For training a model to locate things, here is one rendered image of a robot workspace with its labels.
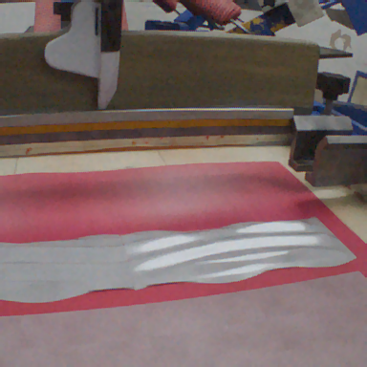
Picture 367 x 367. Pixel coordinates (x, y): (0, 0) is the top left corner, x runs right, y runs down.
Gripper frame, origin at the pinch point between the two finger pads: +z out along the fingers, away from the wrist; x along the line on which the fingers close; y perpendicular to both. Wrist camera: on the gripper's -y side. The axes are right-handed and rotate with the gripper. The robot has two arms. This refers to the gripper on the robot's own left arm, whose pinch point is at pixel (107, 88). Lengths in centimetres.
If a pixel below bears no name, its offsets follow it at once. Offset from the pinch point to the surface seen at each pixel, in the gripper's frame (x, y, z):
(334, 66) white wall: -248, -200, 37
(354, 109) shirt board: -42, -61, 14
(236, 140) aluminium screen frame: -9.6, -17.1, 8.9
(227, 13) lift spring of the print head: -52, -31, -5
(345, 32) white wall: -239, -200, 9
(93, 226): 7.3, 2.1, 9.8
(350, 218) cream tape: 9.9, -21.2, 9.8
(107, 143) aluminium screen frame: -9.6, -1.0, 8.8
